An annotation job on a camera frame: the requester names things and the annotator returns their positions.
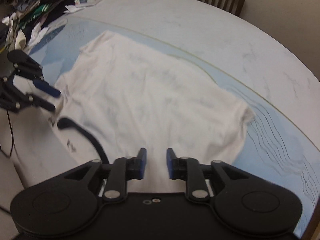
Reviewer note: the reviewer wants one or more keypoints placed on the white t-shirt with black collar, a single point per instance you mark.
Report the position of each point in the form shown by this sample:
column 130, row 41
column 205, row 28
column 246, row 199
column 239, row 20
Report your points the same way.
column 150, row 92

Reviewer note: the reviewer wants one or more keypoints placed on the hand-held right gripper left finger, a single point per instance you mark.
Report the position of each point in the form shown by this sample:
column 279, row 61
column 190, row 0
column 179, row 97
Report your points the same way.
column 143, row 162

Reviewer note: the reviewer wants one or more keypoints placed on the white crumpled paper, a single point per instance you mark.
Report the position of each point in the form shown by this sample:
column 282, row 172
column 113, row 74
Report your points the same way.
column 73, row 8

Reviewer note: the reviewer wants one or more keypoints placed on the pile of dark clothes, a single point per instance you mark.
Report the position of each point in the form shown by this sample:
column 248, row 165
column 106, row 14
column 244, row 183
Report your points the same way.
column 32, row 7

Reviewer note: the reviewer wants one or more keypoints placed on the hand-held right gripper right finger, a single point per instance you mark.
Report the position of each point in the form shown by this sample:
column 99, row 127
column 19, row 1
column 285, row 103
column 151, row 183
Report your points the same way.
column 170, row 165

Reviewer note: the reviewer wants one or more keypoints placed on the light blue table mat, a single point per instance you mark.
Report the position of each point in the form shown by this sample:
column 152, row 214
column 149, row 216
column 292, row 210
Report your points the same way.
column 270, row 130

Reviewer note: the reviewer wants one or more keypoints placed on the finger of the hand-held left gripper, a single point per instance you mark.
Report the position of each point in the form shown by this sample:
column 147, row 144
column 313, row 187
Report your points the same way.
column 47, row 89
column 42, row 102

